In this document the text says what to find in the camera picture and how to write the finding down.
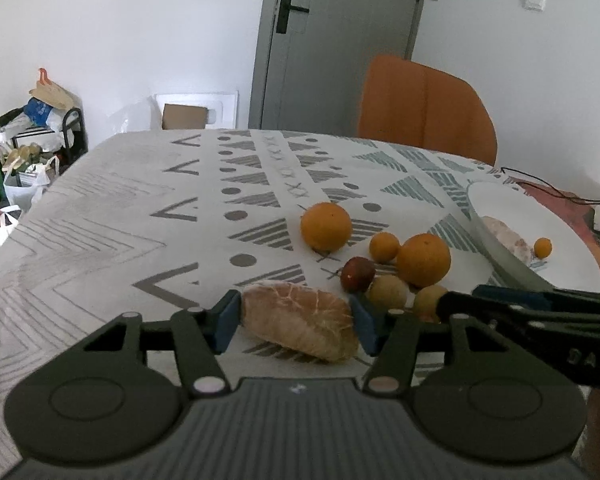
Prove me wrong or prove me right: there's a large orange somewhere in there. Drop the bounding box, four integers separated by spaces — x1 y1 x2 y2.
300 202 353 254
396 233 452 289

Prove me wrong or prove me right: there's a black cable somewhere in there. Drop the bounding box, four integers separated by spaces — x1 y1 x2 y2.
500 167 600 207

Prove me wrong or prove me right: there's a black metal rack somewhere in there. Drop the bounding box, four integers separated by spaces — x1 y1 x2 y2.
61 107 89 166

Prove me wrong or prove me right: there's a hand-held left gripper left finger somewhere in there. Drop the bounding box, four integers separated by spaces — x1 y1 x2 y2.
82 290 243 397

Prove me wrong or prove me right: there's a green-brown longan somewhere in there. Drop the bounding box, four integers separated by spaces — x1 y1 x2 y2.
367 275 411 311
412 285 451 323

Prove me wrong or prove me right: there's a grey door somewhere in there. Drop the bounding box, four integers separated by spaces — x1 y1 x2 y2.
247 0 431 137

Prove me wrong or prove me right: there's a blue plastic bag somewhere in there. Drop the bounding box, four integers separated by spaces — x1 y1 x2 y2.
24 97 56 126

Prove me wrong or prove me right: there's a clear plastic bag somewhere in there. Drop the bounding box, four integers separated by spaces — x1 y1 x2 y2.
107 97 157 136

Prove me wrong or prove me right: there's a white plate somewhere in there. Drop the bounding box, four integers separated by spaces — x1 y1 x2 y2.
466 180 600 295

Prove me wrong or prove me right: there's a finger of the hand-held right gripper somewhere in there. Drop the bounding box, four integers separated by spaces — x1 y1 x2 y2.
472 284 600 312
435 291 548 343

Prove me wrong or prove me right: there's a black door handle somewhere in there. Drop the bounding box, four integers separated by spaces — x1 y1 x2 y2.
276 0 311 35

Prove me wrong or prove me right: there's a white plastic bag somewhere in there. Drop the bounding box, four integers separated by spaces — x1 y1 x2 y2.
2 156 61 211

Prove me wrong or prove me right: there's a peeled pomelo segment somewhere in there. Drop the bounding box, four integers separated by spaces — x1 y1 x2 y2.
481 216 534 266
241 281 361 363

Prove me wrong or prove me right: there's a brown paper bag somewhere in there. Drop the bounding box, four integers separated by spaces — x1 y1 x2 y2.
29 67 81 110

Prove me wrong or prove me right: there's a white foam board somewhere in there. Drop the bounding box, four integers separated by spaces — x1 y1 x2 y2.
152 90 239 132

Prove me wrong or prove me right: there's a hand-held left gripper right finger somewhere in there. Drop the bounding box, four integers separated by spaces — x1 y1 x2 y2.
350 294 506 397

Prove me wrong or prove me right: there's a brown cardboard piece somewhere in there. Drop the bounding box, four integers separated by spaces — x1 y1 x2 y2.
162 103 209 132

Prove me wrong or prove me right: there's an orange chair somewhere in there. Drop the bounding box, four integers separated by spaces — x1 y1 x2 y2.
357 55 498 166

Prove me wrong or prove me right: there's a red-brown jujube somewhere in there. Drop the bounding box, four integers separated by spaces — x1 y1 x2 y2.
340 257 377 293

